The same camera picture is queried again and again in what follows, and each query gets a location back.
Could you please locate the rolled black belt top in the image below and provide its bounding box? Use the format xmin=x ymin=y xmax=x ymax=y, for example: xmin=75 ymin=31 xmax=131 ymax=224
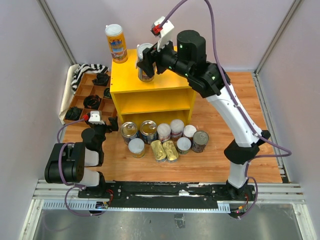
xmin=92 ymin=72 xmax=110 ymax=87

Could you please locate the rolled dark belt bottom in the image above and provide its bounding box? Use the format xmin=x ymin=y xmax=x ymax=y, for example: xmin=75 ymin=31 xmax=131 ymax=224
xmin=65 ymin=106 xmax=83 ymax=121

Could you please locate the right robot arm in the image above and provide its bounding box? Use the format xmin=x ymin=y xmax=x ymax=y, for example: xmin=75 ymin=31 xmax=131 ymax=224
xmin=137 ymin=30 xmax=271 ymax=200

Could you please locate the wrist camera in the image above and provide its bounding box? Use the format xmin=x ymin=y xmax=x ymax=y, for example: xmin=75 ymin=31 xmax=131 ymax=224
xmin=151 ymin=16 xmax=174 ymax=52
xmin=83 ymin=110 xmax=106 ymax=125

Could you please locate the rolled green belt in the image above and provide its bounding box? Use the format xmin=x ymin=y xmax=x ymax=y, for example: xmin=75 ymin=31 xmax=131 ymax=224
xmin=103 ymin=87 xmax=112 ymax=99

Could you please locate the rolled black belt middle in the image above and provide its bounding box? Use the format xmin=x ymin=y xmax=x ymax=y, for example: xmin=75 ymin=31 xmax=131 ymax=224
xmin=83 ymin=95 xmax=102 ymax=110

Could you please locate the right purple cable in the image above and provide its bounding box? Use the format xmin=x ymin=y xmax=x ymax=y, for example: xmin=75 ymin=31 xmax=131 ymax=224
xmin=159 ymin=0 xmax=293 ymax=221

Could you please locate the gold rectangular tin left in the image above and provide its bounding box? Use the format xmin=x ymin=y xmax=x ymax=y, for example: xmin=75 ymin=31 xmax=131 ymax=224
xmin=150 ymin=140 xmax=167 ymax=163

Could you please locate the yellow shelf cabinet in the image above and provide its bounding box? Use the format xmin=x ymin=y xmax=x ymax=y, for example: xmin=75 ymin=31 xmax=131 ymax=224
xmin=110 ymin=49 xmax=196 ymax=126

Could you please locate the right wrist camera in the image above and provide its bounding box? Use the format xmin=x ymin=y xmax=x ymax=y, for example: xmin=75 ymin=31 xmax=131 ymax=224
xmin=151 ymin=16 xmax=174 ymax=52

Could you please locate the wooden divided tray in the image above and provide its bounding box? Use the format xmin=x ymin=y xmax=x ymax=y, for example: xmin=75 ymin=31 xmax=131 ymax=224
xmin=63 ymin=73 xmax=117 ymax=124

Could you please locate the red white can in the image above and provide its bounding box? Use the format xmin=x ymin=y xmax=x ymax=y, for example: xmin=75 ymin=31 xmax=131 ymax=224
xmin=170 ymin=119 xmax=185 ymax=141
xmin=157 ymin=123 xmax=171 ymax=143

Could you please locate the rolled black belt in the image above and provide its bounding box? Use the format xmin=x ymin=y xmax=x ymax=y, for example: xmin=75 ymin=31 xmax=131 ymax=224
xmin=83 ymin=95 xmax=102 ymax=110
xmin=92 ymin=72 xmax=110 ymax=87

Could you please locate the gold rectangular tin right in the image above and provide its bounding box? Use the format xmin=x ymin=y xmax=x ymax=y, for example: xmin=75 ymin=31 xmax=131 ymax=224
xmin=162 ymin=140 xmax=179 ymax=163

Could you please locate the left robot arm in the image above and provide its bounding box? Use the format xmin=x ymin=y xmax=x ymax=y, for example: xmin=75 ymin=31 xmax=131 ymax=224
xmin=44 ymin=113 xmax=119 ymax=198

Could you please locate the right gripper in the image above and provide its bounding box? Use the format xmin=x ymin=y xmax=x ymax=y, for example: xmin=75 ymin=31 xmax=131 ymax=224
xmin=137 ymin=33 xmax=193 ymax=79

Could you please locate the gold rectangular tin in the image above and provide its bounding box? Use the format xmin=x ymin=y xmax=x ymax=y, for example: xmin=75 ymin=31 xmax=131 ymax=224
xmin=162 ymin=140 xmax=179 ymax=163
xmin=150 ymin=140 xmax=167 ymax=163

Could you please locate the blue yellow can white lid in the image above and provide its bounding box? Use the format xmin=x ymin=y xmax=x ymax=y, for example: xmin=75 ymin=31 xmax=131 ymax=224
xmin=135 ymin=43 xmax=154 ymax=83

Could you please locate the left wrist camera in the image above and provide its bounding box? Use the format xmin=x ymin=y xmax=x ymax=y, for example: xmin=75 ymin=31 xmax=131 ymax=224
xmin=83 ymin=110 xmax=106 ymax=125

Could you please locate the striped cloth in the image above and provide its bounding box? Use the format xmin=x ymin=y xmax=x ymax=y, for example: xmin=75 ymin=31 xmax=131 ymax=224
xmin=71 ymin=63 xmax=110 ymax=94

